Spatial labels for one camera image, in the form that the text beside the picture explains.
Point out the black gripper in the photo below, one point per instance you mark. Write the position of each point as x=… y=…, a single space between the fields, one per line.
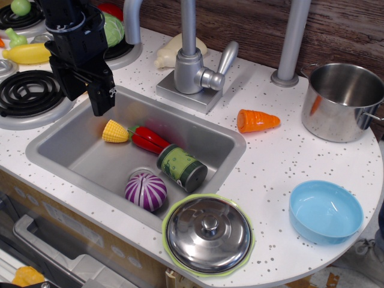
x=77 y=62

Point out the shiny steel pot lid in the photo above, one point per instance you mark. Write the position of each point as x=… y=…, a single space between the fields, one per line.
x=209 y=234

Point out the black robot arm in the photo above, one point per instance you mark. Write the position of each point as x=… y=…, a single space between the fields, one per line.
x=69 y=13

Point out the stainless steel pot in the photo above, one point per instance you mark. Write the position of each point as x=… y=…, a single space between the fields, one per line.
x=341 y=101

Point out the back right stove burner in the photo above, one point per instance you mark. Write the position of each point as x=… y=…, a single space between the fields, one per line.
x=122 y=55

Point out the yellow toy corn piece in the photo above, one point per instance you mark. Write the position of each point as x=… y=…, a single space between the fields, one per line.
x=115 y=133

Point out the front black stove burner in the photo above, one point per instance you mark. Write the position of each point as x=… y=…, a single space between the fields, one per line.
x=32 y=99

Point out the grey toy sink basin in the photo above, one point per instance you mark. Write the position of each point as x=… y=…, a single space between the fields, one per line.
x=73 y=149

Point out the yellow toy squash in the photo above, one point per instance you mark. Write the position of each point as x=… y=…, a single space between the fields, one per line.
x=28 y=54

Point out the green toy cabbage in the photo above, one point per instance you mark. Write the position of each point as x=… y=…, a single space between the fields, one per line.
x=114 y=30

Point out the silver stove knob middle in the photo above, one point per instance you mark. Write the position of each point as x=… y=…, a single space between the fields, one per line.
x=41 y=38

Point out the silver stove knob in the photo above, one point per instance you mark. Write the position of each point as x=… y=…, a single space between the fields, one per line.
x=7 y=69
x=41 y=38

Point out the red toy chili pepper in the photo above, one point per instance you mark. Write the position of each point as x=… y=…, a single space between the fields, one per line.
x=147 y=139

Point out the silver stove knob left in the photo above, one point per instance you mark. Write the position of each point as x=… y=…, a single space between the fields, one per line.
x=7 y=69

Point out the red toy tomato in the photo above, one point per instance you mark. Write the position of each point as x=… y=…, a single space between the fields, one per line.
x=111 y=9

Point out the cream toy squeeze bottle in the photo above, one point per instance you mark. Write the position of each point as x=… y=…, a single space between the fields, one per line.
x=166 y=56

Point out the small green toy gourd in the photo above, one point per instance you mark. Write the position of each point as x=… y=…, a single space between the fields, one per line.
x=15 y=39

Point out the silver toy faucet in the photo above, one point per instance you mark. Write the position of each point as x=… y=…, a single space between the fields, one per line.
x=191 y=84

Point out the back left stove burner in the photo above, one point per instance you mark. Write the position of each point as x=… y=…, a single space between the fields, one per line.
x=30 y=25

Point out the green toy ball fruit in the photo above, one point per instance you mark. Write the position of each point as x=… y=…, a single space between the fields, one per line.
x=20 y=7

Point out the purple striped toy onion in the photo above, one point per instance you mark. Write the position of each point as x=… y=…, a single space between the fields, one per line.
x=146 y=191

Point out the green toy food can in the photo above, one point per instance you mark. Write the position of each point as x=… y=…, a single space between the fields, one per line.
x=181 y=167

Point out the orange toy carrot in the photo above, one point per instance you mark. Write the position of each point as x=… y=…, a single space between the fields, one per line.
x=253 y=121

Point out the yellow toy below counter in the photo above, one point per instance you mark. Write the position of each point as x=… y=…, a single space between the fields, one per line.
x=26 y=276

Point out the light green plastic plate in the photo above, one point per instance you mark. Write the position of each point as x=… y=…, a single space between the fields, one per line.
x=168 y=219

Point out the light blue plastic bowl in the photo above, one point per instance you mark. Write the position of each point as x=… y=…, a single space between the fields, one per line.
x=324 y=213

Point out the grey curved post left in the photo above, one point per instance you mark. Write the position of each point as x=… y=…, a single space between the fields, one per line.
x=131 y=16

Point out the grey oven door handle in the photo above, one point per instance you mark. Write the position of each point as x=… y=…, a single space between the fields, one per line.
x=67 y=262

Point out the grey post right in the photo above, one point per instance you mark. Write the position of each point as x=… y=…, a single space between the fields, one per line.
x=285 y=76

